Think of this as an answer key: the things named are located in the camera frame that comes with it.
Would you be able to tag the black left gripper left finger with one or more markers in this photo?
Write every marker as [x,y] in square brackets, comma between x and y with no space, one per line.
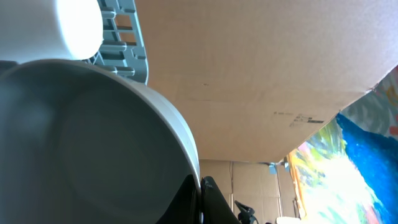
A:
[184,208]

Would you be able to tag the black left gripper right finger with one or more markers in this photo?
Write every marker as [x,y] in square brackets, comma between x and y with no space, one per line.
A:
[213,204]

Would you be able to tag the grey round bowl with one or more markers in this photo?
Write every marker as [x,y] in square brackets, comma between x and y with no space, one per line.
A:
[80,144]

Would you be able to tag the cream plastic cup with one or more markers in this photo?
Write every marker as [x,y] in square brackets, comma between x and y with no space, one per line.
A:
[45,29]

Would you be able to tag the grey plastic dish rack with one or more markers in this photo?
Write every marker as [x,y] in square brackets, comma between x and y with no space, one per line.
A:
[123,51]

